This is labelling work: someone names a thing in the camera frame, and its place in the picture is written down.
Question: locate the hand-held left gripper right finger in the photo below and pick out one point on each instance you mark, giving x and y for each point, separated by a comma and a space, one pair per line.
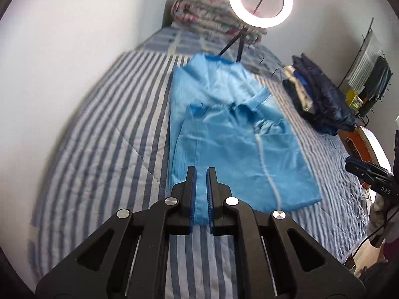
210, 199

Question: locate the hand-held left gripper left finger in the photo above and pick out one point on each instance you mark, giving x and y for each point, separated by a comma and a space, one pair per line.
192, 199

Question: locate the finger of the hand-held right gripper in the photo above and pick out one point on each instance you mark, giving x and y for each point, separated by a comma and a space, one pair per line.
358, 165

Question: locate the light blue work coat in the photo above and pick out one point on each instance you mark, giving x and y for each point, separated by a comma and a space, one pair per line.
224, 130

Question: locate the pile of dark clothes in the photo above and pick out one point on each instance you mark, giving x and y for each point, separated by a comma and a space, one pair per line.
330, 102

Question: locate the small yellow box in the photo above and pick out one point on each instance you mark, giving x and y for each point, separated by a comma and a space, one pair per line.
354, 99

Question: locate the dark green hanging cloth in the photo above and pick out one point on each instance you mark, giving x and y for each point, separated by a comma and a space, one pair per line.
375, 81

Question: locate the cream folded garment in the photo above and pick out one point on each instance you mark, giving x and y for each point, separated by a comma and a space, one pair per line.
300, 96

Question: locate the blue folded garment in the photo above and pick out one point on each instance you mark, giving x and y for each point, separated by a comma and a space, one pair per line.
301, 79

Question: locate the grey striped blanket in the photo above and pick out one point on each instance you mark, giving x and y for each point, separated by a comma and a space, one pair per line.
109, 130

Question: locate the blue checked bed sheet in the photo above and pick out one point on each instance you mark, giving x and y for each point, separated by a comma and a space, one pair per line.
168, 40

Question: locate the black tripod stand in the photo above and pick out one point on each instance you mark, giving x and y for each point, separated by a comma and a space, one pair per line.
242, 30

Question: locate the dark wooden headboard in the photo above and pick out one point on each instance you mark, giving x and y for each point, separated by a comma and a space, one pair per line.
166, 15

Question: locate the folded floral quilt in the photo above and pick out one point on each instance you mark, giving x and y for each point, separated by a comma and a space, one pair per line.
199, 12

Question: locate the white slatted wall rack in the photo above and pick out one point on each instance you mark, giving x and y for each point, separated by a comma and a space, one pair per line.
363, 65

